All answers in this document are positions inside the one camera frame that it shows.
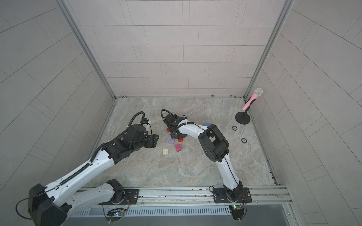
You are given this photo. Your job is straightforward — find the pink lego brick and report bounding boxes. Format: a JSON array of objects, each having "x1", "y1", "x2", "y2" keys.
[{"x1": 175, "y1": 144, "x2": 182, "y2": 152}]

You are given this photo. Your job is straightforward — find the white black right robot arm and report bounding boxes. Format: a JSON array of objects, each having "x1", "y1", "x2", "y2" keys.
[{"x1": 160, "y1": 109, "x2": 245, "y2": 202}]

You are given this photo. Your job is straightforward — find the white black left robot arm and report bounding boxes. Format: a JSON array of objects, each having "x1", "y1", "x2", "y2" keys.
[{"x1": 25, "y1": 111, "x2": 159, "y2": 226}]

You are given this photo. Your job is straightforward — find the left green circuit board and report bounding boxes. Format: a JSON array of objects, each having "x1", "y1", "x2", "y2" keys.
[{"x1": 107, "y1": 208, "x2": 127, "y2": 218}]

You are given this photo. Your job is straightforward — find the green circuit board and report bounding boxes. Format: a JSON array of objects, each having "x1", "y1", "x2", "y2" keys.
[
  {"x1": 229, "y1": 205, "x2": 244, "y2": 214},
  {"x1": 107, "y1": 208, "x2": 127, "y2": 218}
]

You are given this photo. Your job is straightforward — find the pink toy microphone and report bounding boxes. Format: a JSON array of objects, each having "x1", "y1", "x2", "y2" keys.
[{"x1": 242, "y1": 88, "x2": 263, "y2": 112}]

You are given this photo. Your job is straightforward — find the right green circuit board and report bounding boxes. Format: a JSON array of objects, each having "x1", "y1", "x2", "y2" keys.
[{"x1": 229, "y1": 205, "x2": 244, "y2": 214}]

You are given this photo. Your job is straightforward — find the black corrugated cable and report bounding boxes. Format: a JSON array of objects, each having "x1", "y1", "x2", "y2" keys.
[{"x1": 160, "y1": 109, "x2": 176, "y2": 121}]

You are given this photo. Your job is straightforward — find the aluminium rail frame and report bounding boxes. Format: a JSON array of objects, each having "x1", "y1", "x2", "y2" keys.
[{"x1": 55, "y1": 185, "x2": 293, "y2": 210}]

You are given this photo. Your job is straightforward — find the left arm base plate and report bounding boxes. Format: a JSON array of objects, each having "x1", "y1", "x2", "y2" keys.
[{"x1": 99, "y1": 189, "x2": 140, "y2": 205}]

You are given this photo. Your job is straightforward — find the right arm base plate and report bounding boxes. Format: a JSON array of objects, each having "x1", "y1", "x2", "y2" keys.
[{"x1": 209, "y1": 187, "x2": 252, "y2": 203}]

